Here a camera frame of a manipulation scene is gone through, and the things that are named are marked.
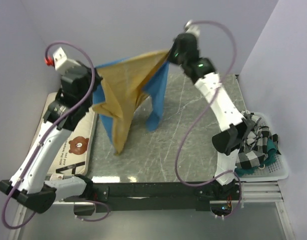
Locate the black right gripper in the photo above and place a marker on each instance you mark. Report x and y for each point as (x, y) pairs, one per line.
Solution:
(171, 57)

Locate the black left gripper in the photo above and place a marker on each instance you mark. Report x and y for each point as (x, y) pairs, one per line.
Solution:
(97, 78)

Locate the yellow and blue pillowcase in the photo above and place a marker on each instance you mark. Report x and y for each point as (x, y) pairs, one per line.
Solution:
(125, 85)

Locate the cream pillow with bear print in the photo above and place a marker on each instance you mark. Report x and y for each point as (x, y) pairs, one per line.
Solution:
(74, 155)

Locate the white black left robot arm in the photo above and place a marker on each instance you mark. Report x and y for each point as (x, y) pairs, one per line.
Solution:
(28, 186)

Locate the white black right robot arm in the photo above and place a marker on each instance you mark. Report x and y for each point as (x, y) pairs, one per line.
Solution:
(232, 124)

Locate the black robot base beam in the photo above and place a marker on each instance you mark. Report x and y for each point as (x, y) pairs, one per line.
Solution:
(137, 196)

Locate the black white checkered cloth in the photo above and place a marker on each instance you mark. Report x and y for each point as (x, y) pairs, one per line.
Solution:
(256, 142)

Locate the teal green cloth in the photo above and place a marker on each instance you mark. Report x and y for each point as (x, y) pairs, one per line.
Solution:
(261, 155)

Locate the white plastic basket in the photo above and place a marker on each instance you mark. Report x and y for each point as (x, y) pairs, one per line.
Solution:
(271, 162)

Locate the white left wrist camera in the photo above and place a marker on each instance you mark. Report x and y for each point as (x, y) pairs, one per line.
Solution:
(60, 61)

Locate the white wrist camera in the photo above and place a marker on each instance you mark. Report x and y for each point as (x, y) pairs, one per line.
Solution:
(192, 28)
(60, 61)

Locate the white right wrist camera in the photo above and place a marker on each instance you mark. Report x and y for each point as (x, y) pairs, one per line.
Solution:
(192, 28)

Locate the aluminium frame rail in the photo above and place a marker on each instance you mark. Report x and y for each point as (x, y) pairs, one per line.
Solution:
(252, 192)

